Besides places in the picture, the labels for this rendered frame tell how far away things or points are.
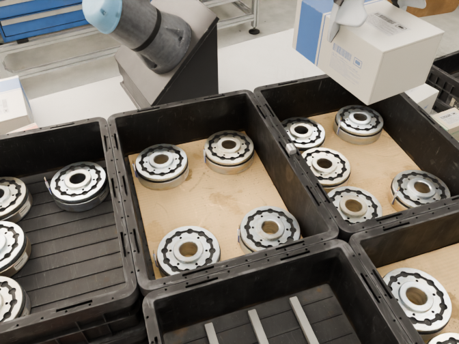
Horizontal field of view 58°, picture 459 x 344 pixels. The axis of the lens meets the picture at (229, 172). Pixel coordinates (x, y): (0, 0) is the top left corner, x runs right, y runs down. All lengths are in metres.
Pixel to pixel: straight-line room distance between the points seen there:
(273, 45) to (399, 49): 0.93
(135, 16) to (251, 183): 0.45
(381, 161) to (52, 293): 0.66
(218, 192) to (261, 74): 0.65
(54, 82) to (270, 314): 2.36
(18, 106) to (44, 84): 1.63
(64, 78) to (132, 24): 1.87
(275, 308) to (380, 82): 0.37
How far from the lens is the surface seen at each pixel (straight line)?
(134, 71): 1.19
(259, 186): 0.81
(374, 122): 0.96
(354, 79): 0.67
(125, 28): 0.99
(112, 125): 0.82
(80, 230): 0.79
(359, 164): 0.89
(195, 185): 0.82
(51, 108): 1.32
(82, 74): 2.83
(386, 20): 0.71
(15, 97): 1.24
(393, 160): 0.93
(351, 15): 0.65
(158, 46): 1.04
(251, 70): 1.39
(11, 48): 2.64
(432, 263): 0.78
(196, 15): 1.10
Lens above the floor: 1.43
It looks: 45 degrees down
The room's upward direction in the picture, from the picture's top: straight up
